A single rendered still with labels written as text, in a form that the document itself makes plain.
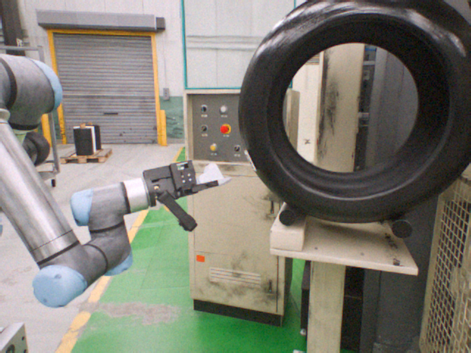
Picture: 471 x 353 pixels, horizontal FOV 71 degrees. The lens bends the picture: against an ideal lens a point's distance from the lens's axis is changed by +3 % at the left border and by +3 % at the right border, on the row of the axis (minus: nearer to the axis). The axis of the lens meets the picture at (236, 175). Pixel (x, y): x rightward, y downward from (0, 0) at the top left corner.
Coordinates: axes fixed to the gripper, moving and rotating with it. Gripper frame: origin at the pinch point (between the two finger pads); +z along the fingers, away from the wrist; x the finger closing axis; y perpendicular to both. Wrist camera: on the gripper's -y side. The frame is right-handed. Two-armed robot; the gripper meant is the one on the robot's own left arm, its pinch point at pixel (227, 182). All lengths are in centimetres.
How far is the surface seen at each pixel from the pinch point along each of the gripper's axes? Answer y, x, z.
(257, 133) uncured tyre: 10.0, -4.6, 9.6
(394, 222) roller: -20.4, -14.4, 34.6
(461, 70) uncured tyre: 9, -34, 43
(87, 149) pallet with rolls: 153, 625, -44
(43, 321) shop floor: -46, 142, -75
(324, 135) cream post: 8, 17, 46
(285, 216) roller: -12.9, 0.6, 13.7
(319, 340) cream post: -71, 44, 37
